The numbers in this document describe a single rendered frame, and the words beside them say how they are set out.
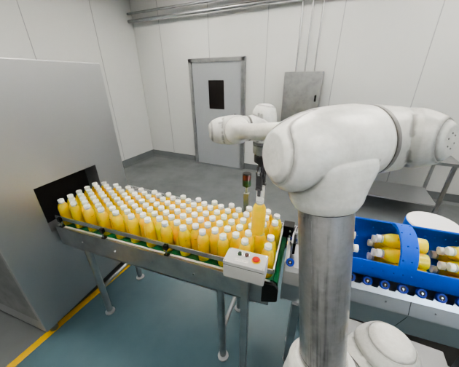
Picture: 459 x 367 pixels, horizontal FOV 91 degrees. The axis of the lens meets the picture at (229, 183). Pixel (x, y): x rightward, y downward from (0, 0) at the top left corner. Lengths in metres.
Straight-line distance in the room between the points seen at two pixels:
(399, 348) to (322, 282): 0.34
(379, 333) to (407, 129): 0.53
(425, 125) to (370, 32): 3.98
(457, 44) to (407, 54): 0.52
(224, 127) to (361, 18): 3.76
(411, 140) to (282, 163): 0.22
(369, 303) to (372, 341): 0.70
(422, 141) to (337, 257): 0.23
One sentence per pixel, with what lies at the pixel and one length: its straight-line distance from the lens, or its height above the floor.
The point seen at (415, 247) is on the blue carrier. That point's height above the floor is 1.20.
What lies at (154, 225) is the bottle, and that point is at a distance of 1.55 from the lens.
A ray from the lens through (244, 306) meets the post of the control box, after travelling 1.37.
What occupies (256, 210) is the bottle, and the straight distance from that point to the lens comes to 1.12.
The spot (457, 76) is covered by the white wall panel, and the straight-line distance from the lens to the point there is 4.59.
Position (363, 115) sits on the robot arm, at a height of 1.83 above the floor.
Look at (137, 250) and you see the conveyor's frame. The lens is 1.62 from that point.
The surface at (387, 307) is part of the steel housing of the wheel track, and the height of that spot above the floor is 0.85.
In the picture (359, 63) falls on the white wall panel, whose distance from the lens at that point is 4.39.
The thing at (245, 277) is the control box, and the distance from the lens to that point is 1.15.
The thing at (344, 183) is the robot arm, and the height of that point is 1.74.
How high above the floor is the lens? 1.89
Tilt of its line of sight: 25 degrees down
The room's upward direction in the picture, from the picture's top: 1 degrees counter-clockwise
